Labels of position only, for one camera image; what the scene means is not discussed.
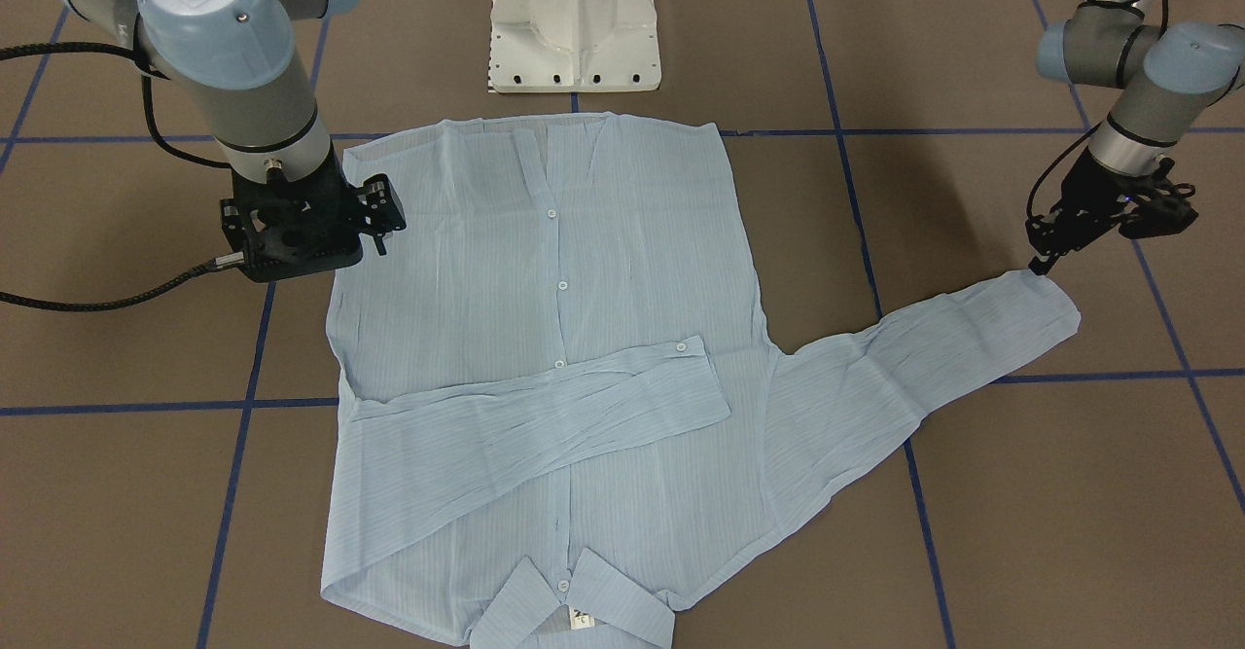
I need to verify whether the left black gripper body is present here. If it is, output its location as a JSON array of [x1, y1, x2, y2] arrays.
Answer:
[[1026, 151, 1199, 257]]

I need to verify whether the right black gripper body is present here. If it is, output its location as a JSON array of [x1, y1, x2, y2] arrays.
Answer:
[[222, 164, 408, 284]]

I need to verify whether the light blue button-up shirt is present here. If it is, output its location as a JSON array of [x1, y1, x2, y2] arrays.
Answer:
[[320, 113, 1081, 648]]

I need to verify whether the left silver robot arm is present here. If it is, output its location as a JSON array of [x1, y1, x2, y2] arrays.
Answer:
[[1023, 0, 1244, 275]]

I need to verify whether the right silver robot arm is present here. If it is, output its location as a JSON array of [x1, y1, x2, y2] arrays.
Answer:
[[59, 0, 407, 282]]

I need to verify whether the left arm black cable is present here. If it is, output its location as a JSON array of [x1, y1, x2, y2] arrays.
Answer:
[[1026, 0, 1168, 232]]

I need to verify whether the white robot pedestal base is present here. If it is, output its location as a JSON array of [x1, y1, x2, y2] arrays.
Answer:
[[487, 0, 662, 93]]

